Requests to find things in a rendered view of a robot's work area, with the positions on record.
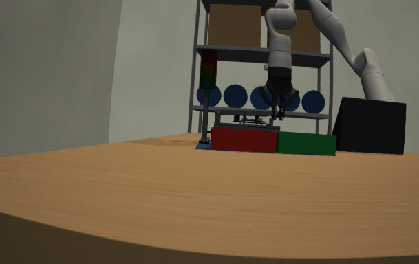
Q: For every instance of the green square bin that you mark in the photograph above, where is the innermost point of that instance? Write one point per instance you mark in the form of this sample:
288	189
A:
305	143

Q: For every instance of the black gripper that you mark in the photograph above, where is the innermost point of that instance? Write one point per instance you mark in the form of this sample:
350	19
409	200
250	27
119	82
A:
279	84

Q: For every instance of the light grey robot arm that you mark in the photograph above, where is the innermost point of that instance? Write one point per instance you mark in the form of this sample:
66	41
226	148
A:
372	78

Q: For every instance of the red bin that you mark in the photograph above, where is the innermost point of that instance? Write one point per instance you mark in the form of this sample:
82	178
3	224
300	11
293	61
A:
243	139

